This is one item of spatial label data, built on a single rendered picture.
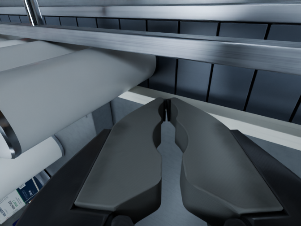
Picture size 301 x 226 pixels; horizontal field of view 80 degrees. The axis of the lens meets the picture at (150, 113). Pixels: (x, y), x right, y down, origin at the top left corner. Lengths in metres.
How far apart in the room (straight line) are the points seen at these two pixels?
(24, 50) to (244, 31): 0.19
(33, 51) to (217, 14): 0.17
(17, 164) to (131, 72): 0.40
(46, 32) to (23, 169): 0.38
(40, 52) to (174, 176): 0.32
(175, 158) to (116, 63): 0.24
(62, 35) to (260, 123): 0.18
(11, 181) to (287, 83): 0.52
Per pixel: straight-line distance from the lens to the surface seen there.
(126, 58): 0.18
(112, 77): 0.16
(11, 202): 0.90
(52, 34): 0.19
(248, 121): 0.17
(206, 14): 0.19
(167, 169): 0.39
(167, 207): 0.50
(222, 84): 0.20
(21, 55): 0.20
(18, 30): 0.25
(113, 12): 0.25
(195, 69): 0.20
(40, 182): 0.93
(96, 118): 0.37
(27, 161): 0.53
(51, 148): 0.54
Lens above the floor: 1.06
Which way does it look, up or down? 45 degrees down
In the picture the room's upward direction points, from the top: 131 degrees counter-clockwise
